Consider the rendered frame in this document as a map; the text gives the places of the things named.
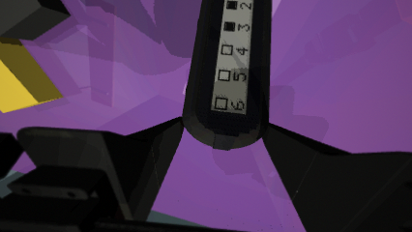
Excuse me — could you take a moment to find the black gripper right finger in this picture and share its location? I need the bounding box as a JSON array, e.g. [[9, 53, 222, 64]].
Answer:
[[262, 123, 412, 232]]

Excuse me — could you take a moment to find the yellow rectangular block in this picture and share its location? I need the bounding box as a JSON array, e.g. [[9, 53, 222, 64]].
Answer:
[[0, 37, 63, 113]]

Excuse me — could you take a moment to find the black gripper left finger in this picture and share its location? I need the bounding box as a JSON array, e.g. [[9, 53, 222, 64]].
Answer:
[[16, 116, 185, 221]]

